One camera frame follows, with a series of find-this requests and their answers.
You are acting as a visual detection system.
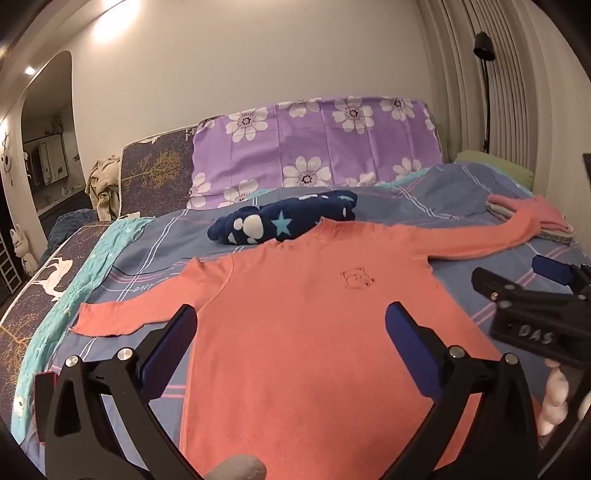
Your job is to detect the grey-blue knitted blanket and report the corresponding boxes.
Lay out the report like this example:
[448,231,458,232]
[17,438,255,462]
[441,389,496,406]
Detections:
[46,209,112,254]

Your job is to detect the beige crumpled cloth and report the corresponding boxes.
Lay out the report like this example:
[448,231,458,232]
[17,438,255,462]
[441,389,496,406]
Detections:
[84,157,123,222]

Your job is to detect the orange long-sleeve shirt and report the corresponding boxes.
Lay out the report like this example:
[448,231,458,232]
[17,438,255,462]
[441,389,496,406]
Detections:
[69,194,561,480]

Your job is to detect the navy star-print fleece blanket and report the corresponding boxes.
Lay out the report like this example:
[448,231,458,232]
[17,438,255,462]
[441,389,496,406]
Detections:
[206,189,358,245]

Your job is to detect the green pillow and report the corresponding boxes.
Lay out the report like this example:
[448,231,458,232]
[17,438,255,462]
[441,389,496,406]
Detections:
[455,148,534,188]

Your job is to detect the person's right hand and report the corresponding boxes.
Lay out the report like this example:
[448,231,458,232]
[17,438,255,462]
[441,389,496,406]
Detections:
[538,357,572,437]

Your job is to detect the person's left hand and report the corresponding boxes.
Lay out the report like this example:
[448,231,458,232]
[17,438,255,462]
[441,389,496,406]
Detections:
[203,455,269,480]

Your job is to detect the pale pleated curtain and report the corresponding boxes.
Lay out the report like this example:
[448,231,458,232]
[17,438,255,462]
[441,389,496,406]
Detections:
[416,0,591,195]

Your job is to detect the white ladder rack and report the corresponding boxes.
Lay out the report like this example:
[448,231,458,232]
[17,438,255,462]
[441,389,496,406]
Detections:
[0,231,23,294]

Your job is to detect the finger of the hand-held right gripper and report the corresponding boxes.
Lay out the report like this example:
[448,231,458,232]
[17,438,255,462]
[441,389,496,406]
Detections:
[531,255,591,296]
[471,267,527,305]

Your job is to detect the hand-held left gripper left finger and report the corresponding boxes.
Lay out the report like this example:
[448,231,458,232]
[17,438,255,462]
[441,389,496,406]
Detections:
[45,303,199,480]

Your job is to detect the teal patterned sheet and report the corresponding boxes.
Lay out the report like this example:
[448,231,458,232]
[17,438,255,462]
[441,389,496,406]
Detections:
[9,215,153,439]

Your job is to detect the black floor lamp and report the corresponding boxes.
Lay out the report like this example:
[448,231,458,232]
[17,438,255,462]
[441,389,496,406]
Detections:
[473,31,497,155]

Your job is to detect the purple flowered pillow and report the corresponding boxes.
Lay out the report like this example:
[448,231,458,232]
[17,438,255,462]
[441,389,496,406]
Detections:
[186,95,445,209]

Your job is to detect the beige folded garment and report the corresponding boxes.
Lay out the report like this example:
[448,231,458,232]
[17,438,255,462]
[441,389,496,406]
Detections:
[487,205,575,243]

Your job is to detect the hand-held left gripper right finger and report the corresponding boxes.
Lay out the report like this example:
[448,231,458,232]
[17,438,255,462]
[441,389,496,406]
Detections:
[385,302,541,480]

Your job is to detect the dark deer-print mattress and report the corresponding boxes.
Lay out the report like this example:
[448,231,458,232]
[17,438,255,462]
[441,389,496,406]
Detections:
[0,225,93,402]

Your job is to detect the white cat figurine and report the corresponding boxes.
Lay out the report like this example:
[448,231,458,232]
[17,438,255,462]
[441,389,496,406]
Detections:
[10,224,40,278]

